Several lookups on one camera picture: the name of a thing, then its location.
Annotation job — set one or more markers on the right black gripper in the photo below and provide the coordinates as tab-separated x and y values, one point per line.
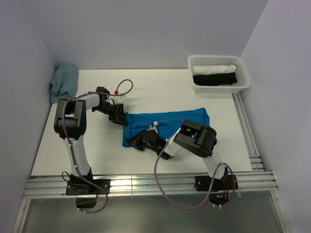
136	141

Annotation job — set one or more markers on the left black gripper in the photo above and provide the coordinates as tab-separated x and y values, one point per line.
119	117

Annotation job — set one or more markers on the bright blue t-shirt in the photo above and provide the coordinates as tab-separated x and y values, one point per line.
168	123

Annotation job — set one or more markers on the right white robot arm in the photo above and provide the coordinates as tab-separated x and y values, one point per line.
196	138

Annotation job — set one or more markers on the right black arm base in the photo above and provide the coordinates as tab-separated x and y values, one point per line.
220	188

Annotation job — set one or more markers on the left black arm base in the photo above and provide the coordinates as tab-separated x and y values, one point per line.
86	193

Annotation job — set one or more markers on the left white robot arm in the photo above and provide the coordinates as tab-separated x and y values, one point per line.
70	124

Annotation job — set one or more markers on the grey-blue crumpled t-shirt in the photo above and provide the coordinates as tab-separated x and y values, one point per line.
64	83

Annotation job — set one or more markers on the white rolled t-shirt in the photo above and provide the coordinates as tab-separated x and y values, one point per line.
211	70

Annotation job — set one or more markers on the black rolled t-shirt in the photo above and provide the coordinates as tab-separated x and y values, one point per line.
215	79

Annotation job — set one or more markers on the white perforated plastic basket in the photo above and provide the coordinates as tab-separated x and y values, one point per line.
241	73

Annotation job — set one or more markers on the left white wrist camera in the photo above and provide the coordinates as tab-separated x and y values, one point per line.
117	96

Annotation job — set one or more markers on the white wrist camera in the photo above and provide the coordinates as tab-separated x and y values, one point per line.
153	126
117	96

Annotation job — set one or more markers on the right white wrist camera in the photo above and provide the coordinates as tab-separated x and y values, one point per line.
153	126

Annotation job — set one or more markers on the aluminium front rail frame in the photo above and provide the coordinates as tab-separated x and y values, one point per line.
142	185

